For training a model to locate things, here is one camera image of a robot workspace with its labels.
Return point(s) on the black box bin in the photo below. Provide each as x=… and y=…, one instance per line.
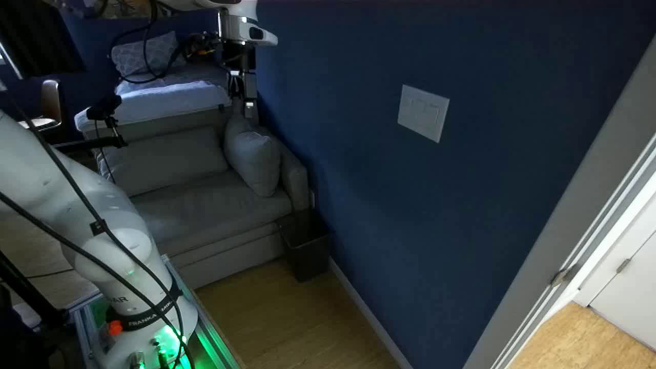
x=308, y=249

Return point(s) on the large white pillow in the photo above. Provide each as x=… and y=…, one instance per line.
x=253, y=156

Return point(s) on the metal door hinge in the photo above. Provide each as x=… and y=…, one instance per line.
x=624, y=266
x=565, y=276

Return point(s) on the white door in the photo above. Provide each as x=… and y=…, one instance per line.
x=632, y=294

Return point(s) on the robot base cart green light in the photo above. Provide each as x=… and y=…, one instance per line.
x=205, y=340

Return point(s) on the grey fabric sofa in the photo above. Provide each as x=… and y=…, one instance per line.
x=205, y=206

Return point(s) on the black camera on stand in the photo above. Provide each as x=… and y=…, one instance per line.
x=103, y=109

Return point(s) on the white triple switch wall plate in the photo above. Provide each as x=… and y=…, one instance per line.
x=423, y=114

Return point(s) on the orange round button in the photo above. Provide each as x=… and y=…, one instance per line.
x=116, y=329

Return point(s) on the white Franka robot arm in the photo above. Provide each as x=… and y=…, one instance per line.
x=103, y=226

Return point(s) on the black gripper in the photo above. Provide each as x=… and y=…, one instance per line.
x=240, y=62

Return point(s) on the white baseboard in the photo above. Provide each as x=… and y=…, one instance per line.
x=370, y=314

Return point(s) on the wooden chair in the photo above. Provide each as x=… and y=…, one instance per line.
x=50, y=103

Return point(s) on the black tripod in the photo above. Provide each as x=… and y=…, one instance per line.
x=28, y=299

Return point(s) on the patterned blue cushion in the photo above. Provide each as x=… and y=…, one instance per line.
x=140, y=57

